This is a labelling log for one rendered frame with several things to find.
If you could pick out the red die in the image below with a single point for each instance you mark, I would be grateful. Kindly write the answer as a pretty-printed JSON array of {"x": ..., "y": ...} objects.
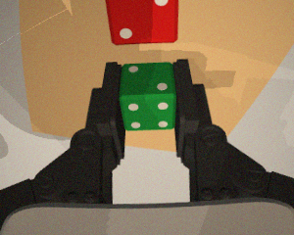
[{"x": 142, "y": 21}]

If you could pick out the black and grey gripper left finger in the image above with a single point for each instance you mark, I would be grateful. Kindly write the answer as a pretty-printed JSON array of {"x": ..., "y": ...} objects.
[{"x": 85, "y": 169}]

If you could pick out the orange mat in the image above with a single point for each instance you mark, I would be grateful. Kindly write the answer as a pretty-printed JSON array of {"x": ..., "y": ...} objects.
[{"x": 233, "y": 47}]

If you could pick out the green die with white pips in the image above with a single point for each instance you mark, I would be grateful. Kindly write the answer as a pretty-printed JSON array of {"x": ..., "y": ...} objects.
[{"x": 147, "y": 96}]

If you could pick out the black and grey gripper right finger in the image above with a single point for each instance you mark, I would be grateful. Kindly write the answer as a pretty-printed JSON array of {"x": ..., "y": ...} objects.
[{"x": 204, "y": 150}]

